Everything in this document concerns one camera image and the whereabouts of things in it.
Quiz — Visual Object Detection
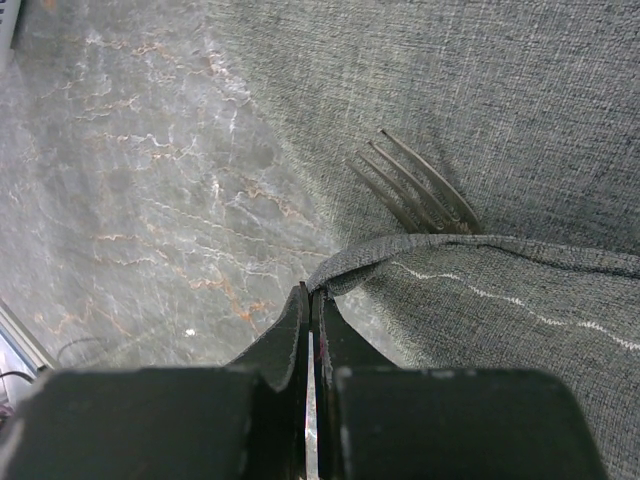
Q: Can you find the grey green napkin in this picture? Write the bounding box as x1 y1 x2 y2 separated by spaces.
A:
209 1 639 479

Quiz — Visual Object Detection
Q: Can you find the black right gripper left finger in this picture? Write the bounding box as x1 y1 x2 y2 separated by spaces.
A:
1 285 310 479

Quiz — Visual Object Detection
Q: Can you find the silver fork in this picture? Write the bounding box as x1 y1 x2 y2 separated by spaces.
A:
344 129 484 235

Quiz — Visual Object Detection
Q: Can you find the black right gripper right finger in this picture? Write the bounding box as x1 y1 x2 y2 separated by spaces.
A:
310 291 606 479

